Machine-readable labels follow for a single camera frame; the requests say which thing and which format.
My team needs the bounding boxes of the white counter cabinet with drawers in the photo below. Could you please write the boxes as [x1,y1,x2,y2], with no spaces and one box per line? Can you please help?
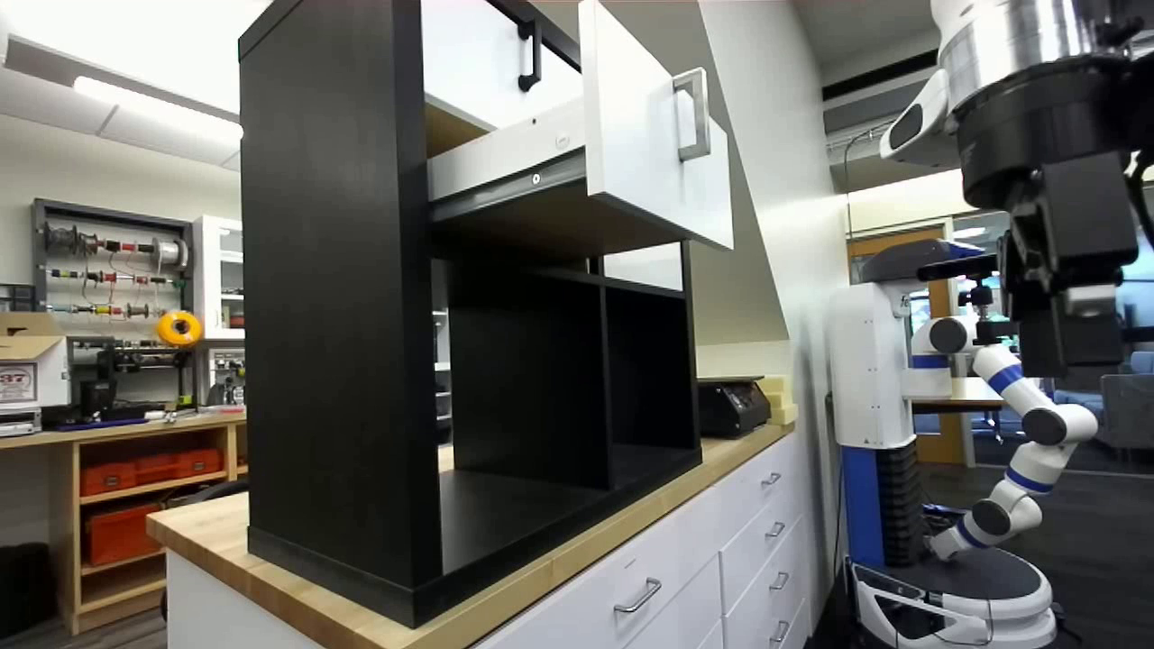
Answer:
[148,430,808,649]

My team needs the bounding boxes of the black cube shelf unit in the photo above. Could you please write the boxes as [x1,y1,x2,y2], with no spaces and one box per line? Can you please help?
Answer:
[237,0,699,624]

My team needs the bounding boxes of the red storage bin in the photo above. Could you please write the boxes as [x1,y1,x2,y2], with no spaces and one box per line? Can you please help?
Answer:
[79,449,225,499]
[83,500,167,568]

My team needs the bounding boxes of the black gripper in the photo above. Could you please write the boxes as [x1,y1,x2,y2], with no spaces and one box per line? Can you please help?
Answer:
[1011,155,1136,390]

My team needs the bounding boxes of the yellow tape roll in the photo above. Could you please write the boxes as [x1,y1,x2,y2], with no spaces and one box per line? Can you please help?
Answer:
[154,311,204,350]

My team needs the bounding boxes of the red storage bin upper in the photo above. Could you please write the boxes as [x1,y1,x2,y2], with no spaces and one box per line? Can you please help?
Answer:
[79,449,225,499]

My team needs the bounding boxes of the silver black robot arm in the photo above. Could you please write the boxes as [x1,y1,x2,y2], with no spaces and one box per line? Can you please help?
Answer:
[881,0,1154,390]

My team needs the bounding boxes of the wooden workbench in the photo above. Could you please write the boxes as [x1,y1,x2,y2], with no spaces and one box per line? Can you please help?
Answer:
[0,416,245,634]

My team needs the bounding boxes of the red storage bin lower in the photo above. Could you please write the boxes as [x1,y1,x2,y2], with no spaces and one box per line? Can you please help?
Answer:
[83,500,167,568]

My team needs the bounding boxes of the white upper cabinet door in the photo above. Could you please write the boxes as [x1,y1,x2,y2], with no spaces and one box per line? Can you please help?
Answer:
[423,0,583,130]

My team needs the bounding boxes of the white blue mobile robot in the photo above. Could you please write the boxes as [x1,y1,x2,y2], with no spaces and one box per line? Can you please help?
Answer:
[827,240,1100,649]

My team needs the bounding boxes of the cardboard box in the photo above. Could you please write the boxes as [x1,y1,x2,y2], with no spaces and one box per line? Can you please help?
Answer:
[0,311,71,413]

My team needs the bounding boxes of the black upper door handle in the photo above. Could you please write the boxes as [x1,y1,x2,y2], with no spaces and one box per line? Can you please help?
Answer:
[517,21,542,95]

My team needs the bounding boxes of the white drawer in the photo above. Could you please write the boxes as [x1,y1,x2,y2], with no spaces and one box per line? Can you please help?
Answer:
[424,0,732,261]

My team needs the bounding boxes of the black box on counter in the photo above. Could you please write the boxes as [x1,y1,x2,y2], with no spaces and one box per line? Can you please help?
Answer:
[696,378,770,440]

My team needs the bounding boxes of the tool pegboard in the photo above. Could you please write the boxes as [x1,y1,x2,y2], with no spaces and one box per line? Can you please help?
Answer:
[32,200,196,329]

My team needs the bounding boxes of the silver drawer handle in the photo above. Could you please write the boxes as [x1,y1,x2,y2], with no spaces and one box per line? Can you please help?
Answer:
[672,68,709,162]

